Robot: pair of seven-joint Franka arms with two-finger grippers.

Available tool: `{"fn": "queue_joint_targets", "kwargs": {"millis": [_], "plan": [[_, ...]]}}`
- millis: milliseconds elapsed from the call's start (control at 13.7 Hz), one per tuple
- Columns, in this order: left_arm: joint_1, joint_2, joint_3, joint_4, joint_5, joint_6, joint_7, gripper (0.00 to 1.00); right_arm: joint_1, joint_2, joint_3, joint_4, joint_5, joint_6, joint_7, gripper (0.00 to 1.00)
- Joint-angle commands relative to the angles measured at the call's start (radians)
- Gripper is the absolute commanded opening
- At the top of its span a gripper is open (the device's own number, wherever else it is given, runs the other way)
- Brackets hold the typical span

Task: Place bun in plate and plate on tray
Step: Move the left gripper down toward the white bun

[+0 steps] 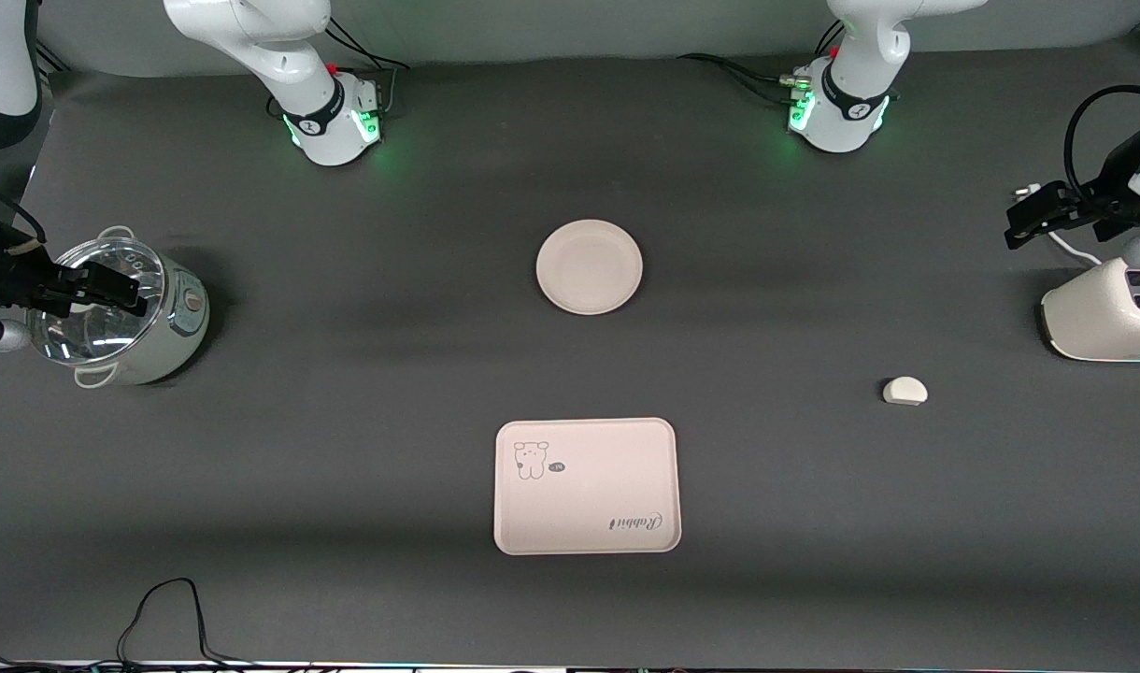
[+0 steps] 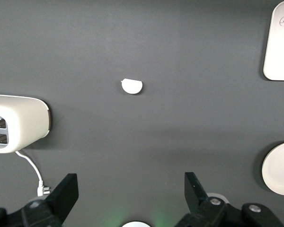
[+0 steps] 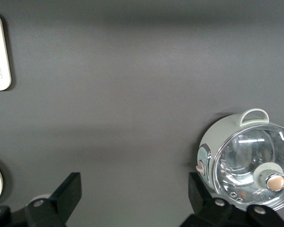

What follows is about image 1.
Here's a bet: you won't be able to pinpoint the round beige plate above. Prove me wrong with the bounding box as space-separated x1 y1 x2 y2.
535 219 644 316

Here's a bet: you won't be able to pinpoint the beige rabbit print tray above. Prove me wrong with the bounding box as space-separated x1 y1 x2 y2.
493 417 683 556

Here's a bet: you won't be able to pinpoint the glass pot lid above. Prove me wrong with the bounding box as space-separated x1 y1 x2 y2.
25 236 167 365

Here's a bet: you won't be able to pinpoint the pale green electric cooking pot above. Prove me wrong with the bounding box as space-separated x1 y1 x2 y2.
25 225 211 389

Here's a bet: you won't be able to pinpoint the cream white toaster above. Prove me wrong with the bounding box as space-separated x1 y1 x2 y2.
1039 257 1140 363

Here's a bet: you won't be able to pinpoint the dark grey table mat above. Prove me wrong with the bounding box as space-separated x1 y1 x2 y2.
0 37 1140 669

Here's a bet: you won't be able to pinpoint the white toaster power cable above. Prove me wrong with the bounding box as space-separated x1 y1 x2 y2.
1013 184 1105 266

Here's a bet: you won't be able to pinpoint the black looped cable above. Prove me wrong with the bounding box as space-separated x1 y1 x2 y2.
117 578 263 669

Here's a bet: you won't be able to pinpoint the black left arm base cables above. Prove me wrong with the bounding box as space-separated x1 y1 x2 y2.
677 53 814 104

